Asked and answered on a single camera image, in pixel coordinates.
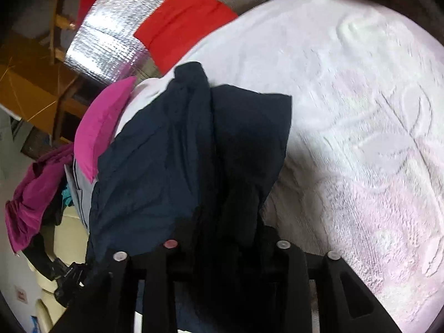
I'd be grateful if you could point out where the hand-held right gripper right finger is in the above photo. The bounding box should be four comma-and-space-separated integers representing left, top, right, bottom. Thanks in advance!
271, 240, 405, 333

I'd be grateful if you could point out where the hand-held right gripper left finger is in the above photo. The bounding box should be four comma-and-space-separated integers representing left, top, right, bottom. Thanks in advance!
52, 239, 181, 333

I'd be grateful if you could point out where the navy blue jacket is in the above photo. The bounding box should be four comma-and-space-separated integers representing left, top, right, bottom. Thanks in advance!
83, 62, 292, 333

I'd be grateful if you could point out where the magenta garment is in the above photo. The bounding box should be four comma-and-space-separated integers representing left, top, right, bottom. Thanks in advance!
5, 143, 75, 254

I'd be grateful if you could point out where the pink folded cloth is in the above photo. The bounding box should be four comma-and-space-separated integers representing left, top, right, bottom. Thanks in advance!
74, 76, 137, 184

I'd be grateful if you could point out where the white embossed blanket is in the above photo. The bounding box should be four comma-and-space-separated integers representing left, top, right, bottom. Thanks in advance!
116, 0, 444, 333

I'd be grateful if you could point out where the brown cardboard box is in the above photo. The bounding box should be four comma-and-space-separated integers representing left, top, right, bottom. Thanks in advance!
0, 33, 75, 125

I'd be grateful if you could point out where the silver foil mat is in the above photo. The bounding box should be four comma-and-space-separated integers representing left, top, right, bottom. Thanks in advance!
64, 0, 266, 87

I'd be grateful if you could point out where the orange-red folded cloth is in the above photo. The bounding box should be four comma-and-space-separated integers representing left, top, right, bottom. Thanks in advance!
133, 0, 239, 75

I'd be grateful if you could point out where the black strap with buckle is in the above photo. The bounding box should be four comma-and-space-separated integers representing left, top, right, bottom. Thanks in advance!
26, 232, 87, 307

